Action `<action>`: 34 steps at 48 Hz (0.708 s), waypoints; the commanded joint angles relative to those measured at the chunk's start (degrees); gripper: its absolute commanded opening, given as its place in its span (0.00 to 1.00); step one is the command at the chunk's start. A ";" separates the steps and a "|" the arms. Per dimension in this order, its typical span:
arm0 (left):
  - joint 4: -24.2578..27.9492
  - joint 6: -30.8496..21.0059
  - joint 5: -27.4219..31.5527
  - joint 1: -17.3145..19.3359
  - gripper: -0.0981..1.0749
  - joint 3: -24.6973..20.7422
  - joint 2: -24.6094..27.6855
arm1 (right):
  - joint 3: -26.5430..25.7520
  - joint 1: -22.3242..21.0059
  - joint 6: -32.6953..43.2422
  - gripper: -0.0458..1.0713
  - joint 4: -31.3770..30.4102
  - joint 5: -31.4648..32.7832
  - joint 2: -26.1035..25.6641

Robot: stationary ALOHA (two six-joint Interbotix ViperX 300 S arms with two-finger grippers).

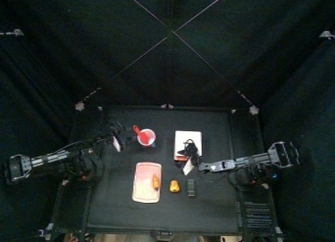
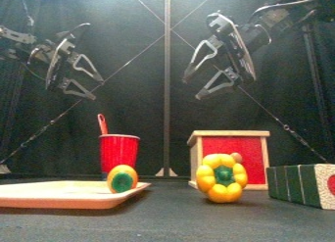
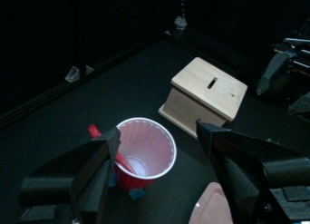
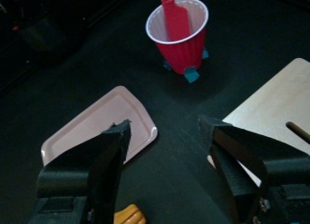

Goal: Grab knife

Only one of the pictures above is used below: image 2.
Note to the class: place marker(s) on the cream plastic tray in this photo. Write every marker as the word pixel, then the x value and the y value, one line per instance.
pixel 66 193

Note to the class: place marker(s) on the red plastic cup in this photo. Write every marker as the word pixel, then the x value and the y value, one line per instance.
pixel 118 154

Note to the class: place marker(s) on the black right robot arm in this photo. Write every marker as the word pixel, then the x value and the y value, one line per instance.
pixel 300 9

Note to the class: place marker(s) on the green striped watermelon toy block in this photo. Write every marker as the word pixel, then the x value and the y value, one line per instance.
pixel 304 185

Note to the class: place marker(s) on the vertical metal frame post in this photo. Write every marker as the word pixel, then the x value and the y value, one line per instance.
pixel 167 89

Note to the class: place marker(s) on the yellow toy bell pepper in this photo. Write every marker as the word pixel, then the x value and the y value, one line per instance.
pixel 222 178

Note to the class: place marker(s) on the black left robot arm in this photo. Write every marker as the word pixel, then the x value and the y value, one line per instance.
pixel 14 40

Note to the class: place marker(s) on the yellow green toy fruit half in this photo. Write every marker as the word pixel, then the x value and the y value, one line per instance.
pixel 122 178

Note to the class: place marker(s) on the wooden box with red panel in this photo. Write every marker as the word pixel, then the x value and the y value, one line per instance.
pixel 235 148

